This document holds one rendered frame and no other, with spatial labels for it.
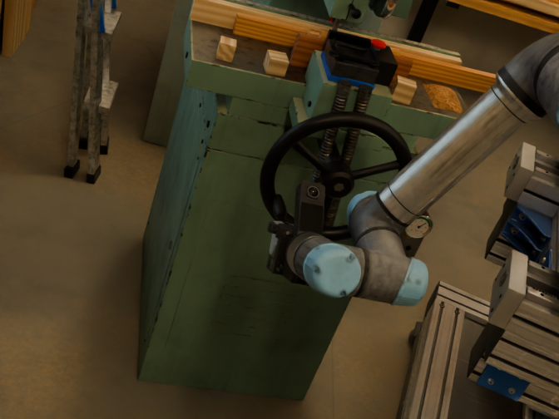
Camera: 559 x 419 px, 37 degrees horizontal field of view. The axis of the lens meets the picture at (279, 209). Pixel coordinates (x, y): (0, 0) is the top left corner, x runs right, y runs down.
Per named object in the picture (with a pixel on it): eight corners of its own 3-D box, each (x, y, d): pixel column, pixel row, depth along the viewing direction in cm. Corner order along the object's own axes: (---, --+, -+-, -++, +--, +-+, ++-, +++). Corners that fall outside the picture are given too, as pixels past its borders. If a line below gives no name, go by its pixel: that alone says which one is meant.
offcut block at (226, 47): (216, 51, 165) (220, 35, 163) (231, 55, 165) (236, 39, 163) (215, 58, 162) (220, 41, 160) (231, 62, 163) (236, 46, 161)
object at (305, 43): (289, 65, 170) (299, 35, 166) (289, 61, 171) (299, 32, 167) (401, 90, 176) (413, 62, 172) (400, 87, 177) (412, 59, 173)
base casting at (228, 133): (204, 149, 171) (215, 110, 166) (196, 26, 217) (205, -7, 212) (405, 188, 183) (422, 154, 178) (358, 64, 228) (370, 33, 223)
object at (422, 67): (232, 33, 173) (238, 16, 171) (232, 29, 175) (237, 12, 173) (491, 94, 189) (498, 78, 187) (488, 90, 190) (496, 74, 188)
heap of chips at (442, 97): (433, 107, 174) (437, 99, 173) (422, 83, 182) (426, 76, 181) (464, 114, 176) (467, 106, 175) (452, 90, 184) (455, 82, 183)
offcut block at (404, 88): (390, 99, 171) (398, 81, 168) (389, 92, 173) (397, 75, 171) (408, 105, 171) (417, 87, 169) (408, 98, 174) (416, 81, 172)
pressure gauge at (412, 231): (397, 242, 183) (411, 213, 179) (393, 231, 186) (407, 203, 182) (422, 247, 185) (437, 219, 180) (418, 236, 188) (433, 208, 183)
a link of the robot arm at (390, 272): (420, 235, 134) (356, 222, 131) (437, 283, 125) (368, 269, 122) (400, 272, 138) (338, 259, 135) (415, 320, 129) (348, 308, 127)
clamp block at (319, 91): (306, 122, 159) (321, 81, 154) (297, 87, 169) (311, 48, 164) (378, 138, 163) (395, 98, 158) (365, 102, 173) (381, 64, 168)
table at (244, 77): (183, 111, 155) (190, 83, 151) (181, 37, 179) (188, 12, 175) (477, 172, 170) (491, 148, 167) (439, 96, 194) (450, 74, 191)
